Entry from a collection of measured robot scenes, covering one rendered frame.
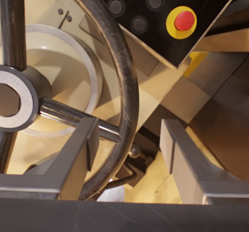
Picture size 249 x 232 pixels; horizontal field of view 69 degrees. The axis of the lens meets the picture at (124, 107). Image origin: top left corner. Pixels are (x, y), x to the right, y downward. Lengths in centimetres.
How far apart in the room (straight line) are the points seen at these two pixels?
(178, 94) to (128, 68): 97
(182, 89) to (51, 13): 88
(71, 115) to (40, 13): 30
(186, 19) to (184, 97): 89
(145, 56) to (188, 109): 82
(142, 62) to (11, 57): 28
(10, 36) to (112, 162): 21
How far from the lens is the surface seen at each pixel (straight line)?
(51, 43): 37
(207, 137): 102
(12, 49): 28
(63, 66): 36
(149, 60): 45
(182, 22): 33
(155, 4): 36
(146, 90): 47
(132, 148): 48
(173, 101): 118
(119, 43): 22
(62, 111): 27
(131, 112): 23
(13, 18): 27
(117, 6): 35
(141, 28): 35
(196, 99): 122
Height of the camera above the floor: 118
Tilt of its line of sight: 9 degrees down
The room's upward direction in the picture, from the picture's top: 56 degrees counter-clockwise
